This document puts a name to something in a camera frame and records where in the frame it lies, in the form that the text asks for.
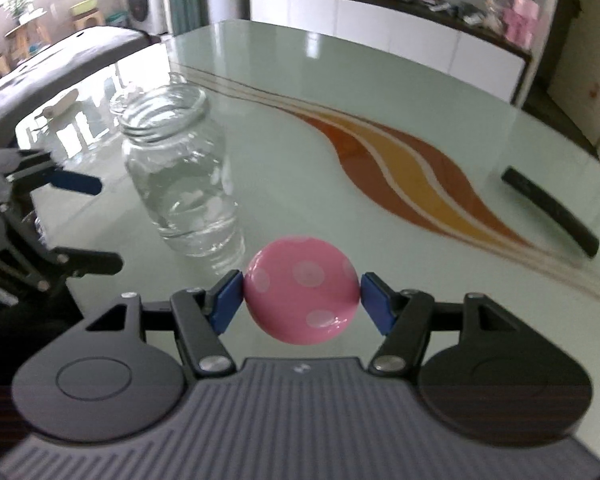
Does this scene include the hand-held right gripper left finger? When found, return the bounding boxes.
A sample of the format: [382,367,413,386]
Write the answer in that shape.
[84,269,245,380]

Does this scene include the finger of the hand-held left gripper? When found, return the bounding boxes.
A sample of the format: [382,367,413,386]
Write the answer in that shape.
[0,204,124,292]
[2,148,103,197]

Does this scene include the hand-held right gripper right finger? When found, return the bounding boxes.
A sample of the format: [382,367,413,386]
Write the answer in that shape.
[360,272,523,377]

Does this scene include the pink polka dot bottle cap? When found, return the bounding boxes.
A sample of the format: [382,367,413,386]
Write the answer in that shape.
[243,235,360,346]

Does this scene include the clear glass bottle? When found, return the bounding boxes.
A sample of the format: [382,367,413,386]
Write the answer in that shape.
[116,83,247,275]

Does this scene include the white handheld device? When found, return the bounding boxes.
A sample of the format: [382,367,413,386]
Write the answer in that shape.
[41,87,82,120]

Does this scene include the grey sofa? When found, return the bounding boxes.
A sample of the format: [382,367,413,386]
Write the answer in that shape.
[0,27,162,147]

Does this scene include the black remote control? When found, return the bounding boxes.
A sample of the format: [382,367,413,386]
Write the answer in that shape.
[500,165,600,260]

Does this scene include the white tv cabinet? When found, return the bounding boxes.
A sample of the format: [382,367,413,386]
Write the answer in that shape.
[247,0,534,107]

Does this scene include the cream door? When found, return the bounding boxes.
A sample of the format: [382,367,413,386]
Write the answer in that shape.
[546,5,600,167]

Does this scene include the pink boxes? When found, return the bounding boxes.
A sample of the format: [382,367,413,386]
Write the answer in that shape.
[502,0,541,52]

